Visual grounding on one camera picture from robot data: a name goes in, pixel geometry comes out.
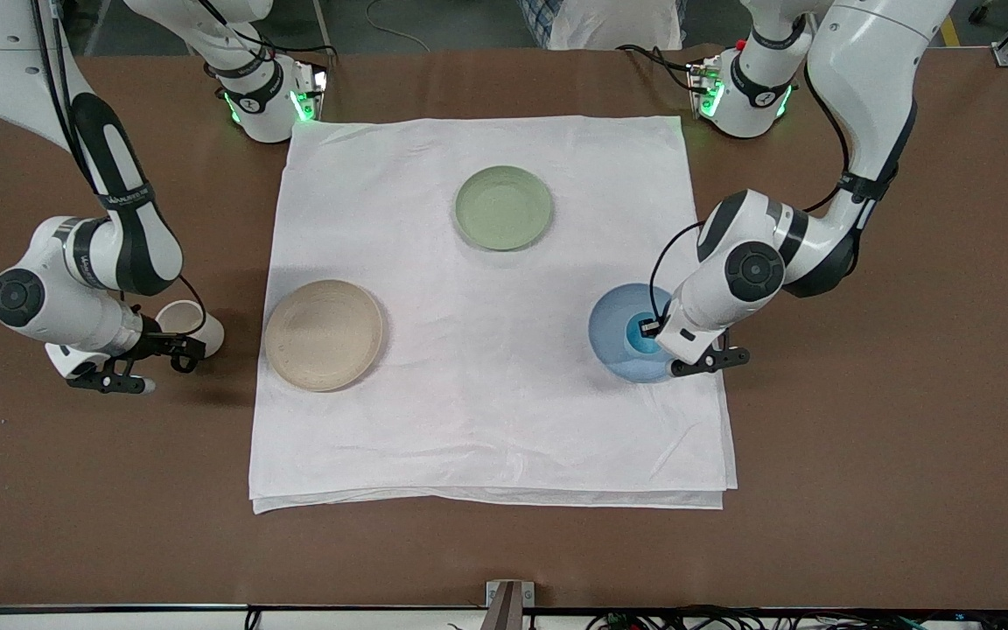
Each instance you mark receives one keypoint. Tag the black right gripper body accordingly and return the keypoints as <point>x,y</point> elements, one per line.
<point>157,342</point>

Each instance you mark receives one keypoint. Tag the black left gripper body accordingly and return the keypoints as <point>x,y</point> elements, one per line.
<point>649,330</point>

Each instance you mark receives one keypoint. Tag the blue cup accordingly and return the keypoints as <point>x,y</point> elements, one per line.
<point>642,347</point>

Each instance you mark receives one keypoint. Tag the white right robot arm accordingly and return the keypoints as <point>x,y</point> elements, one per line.
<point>49,289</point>

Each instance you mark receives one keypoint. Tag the blue round plate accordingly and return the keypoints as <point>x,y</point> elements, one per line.
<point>611,337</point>

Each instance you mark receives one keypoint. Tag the beige round plate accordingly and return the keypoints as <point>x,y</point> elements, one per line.
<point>325,337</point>

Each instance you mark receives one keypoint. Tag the green round plate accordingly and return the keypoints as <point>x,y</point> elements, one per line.
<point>504,208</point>

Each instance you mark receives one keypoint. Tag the white cloth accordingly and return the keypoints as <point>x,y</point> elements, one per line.
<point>486,394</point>

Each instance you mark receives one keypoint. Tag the silver left base connector panel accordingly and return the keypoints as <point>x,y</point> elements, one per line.
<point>703,87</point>

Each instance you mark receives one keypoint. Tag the silver base connector panel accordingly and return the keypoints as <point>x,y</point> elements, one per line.
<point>703,87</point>
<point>311,87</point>

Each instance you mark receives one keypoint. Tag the silver right base connector panel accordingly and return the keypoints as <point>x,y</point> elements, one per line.
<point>311,87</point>

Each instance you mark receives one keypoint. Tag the white plastic bag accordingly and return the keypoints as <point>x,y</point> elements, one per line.
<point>609,22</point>

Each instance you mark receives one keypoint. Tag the blue checkered fabric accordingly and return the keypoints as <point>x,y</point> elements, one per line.
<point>543,17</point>

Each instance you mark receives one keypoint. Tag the metal table edge bracket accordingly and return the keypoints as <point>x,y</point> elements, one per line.
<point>508,604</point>

